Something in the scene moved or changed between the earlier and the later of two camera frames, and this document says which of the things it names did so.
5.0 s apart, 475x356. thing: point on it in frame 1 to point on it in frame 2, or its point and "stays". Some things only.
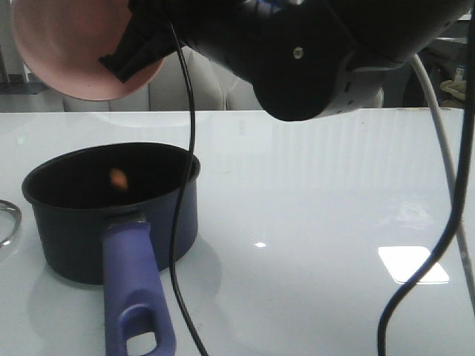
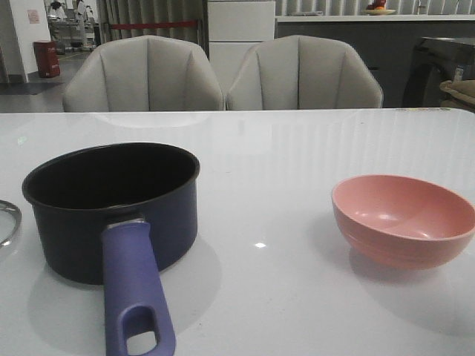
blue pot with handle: (118, 215) stays
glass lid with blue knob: (10, 219) stays
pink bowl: (64, 40) to (401, 222)
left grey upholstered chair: (168, 92) stays
